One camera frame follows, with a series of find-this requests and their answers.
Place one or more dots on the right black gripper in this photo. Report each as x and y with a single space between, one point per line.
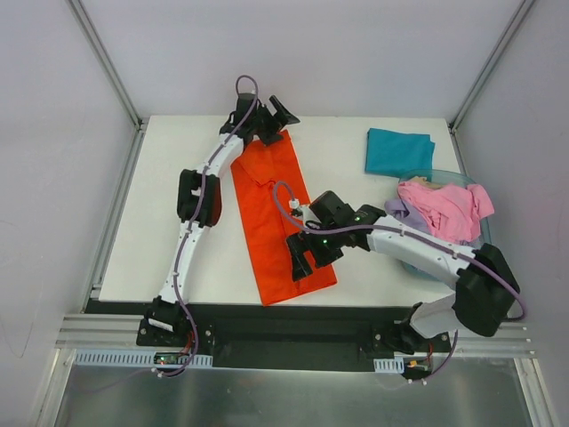
312 251

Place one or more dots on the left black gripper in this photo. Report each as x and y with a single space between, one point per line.
268 123

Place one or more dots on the orange t-shirt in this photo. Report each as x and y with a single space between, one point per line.
255 174

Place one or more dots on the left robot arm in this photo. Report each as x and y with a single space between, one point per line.
198 207

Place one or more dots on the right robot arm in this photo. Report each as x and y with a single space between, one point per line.
483 288

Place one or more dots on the lavender t-shirt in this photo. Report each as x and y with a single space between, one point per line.
411 217

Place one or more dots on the folded teal t-shirt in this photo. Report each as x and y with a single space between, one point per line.
393 154

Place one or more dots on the clear blue plastic basket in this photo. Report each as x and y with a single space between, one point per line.
438 178

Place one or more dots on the pink t-shirt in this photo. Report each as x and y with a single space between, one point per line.
451 212

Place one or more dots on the right white cable duct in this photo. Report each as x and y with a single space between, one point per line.
395 365

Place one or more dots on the white cable duct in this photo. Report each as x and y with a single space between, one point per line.
139 359
395 365

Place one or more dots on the left frame post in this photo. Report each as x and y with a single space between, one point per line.
92 36

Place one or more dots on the frame post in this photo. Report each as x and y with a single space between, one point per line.
92 36
494 58

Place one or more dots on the left white cable duct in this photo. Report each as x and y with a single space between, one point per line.
139 359

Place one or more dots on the aluminium frame rail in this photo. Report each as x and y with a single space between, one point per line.
119 332

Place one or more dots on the right frame post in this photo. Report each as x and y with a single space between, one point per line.
494 58

